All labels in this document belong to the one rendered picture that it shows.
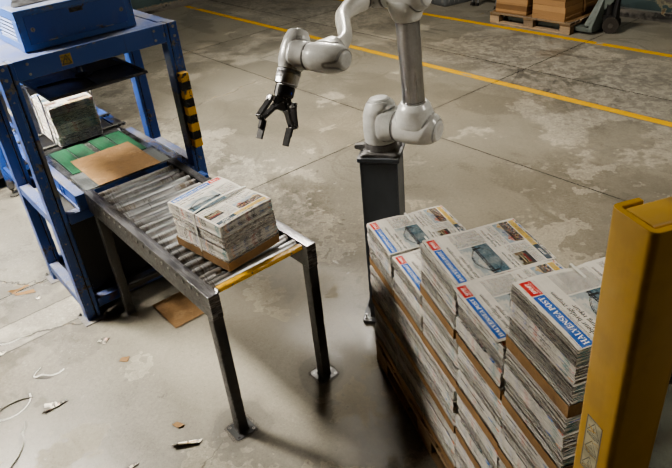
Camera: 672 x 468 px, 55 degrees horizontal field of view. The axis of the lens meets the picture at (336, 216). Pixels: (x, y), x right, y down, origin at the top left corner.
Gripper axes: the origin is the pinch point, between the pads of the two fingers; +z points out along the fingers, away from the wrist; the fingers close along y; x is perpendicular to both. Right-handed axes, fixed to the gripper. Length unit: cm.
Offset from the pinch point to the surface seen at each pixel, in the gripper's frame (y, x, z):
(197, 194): -12, -53, 29
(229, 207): -13.7, -31.8, 30.8
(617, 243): 66, 148, 9
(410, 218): -79, 15, 18
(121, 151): -46, -180, 22
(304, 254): -48, -15, 44
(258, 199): -23.4, -26.0, 24.8
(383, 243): -59, 17, 31
